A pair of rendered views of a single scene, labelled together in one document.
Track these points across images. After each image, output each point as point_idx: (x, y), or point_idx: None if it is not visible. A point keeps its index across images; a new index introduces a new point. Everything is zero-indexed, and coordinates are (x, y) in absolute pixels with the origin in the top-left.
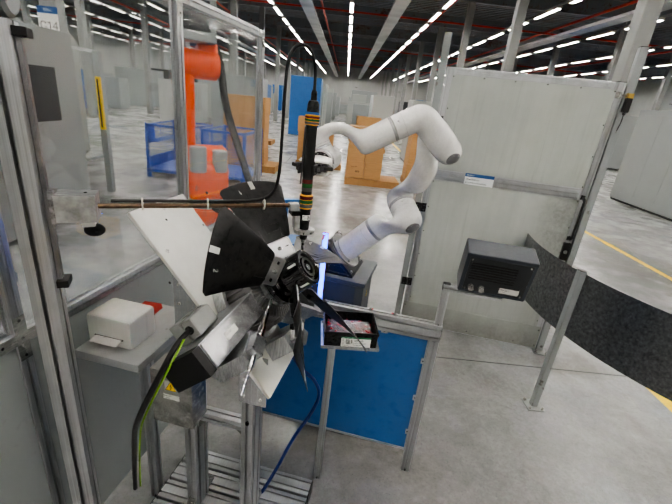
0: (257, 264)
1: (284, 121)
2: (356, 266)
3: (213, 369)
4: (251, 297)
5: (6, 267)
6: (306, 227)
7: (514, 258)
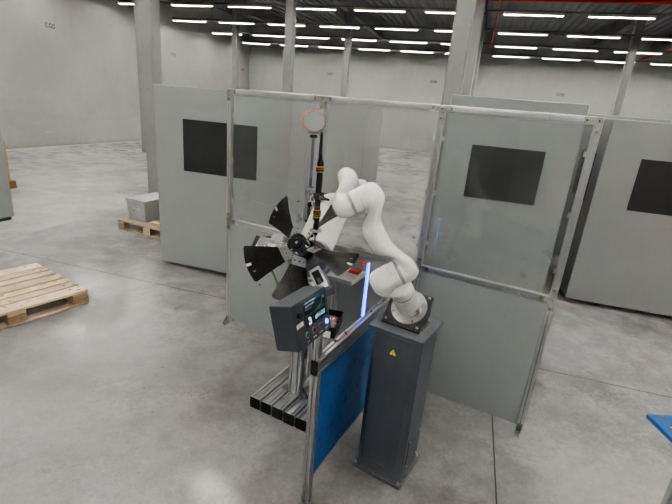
0: (286, 226)
1: None
2: (400, 324)
3: (254, 244)
4: None
5: None
6: (313, 227)
7: (284, 298)
